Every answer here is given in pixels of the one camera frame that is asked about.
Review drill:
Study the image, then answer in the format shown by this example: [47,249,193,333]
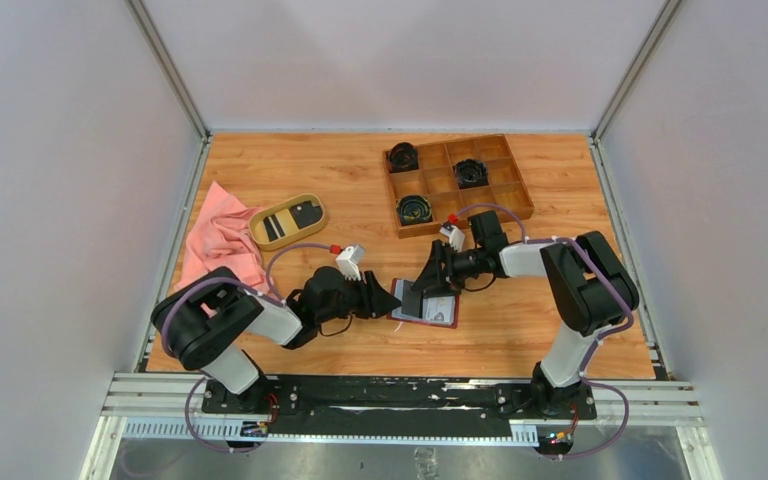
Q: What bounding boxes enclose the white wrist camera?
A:
[335,244,365,281]
[439,222,465,252]

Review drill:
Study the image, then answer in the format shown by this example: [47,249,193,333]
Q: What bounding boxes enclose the black rolled item back left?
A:
[387,142,419,173]

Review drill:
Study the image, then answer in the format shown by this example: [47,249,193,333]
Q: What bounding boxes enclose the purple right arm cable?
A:
[446,203,637,386]

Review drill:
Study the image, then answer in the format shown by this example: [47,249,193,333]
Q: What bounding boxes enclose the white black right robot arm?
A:
[402,210,640,418]

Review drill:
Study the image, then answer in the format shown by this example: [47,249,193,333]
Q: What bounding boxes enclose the black gold rolled item front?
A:
[396,195,433,227]

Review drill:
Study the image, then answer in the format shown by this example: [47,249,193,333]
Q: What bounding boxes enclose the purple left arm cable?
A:
[158,242,342,356]

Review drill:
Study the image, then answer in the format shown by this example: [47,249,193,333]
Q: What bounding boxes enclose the red card holder wallet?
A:
[388,279,459,328]

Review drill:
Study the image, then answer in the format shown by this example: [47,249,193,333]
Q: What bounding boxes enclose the pink cloth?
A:
[172,182,268,292]

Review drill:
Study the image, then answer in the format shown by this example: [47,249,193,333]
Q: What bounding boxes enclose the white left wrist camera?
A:
[335,244,365,281]

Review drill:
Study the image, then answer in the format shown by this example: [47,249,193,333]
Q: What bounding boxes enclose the aluminium front rail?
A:
[102,373,704,448]

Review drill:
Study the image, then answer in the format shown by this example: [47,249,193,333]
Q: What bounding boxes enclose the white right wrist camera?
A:
[439,222,465,252]

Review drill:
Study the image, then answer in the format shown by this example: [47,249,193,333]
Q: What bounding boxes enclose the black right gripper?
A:
[413,240,487,299]

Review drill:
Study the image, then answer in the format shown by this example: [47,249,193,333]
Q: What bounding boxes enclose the black rolled item middle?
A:
[453,158,489,189]

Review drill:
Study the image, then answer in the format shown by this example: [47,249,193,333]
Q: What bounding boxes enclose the yellow oval tray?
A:
[249,193,328,251]

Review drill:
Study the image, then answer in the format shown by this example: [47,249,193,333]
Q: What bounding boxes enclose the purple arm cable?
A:
[158,242,342,356]
[446,203,637,386]

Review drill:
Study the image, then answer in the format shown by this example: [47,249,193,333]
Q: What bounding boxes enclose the wooden compartment tray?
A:
[381,134,535,239]

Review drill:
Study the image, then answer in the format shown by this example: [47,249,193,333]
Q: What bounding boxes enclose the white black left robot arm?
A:
[150,266,401,413]

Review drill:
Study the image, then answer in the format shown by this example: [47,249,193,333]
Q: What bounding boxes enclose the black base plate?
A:
[197,375,597,438]

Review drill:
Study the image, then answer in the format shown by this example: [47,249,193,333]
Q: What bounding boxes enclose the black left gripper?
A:
[316,270,401,325]

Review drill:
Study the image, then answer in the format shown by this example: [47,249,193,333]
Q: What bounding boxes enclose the black cards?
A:
[263,200,323,242]

